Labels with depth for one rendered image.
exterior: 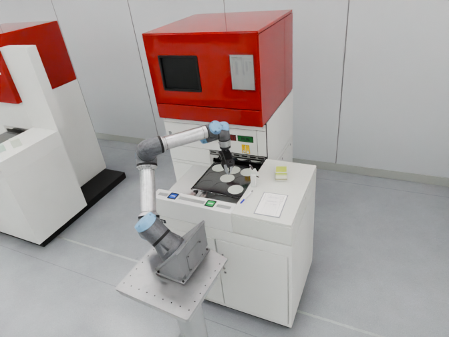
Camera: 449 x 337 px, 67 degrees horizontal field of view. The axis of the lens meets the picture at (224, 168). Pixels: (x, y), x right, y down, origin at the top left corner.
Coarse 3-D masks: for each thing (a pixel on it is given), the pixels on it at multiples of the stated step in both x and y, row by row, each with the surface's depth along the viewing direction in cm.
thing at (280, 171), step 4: (276, 168) 213; (280, 168) 213; (284, 168) 212; (276, 172) 210; (280, 172) 210; (284, 172) 209; (276, 176) 212; (280, 176) 211; (284, 176) 211; (276, 180) 213; (280, 180) 213; (284, 180) 212
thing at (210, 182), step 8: (256, 168) 240; (208, 176) 239; (216, 176) 238; (240, 176) 235; (248, 176) 234; (200, 184) 231; (208, 184) 230; (216, 184) 229; (224, 184) 228; (232, 184) 227; (240, 184) 226; (248, 184) 225; (216, 192) 221; (224, 192) 220
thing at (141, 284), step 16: (144, 256) 190; (208, 256) 185; (144, 272) 180; (208, 272) 175; (128, 288) 172; (144, 288) 171; (160, 288) 170; (176, 288) 169; (192, 288) 168; (208, 288) 168; (144, 304) 167; (160, 304) 162; (176, 304) 161; (192, 304) 160
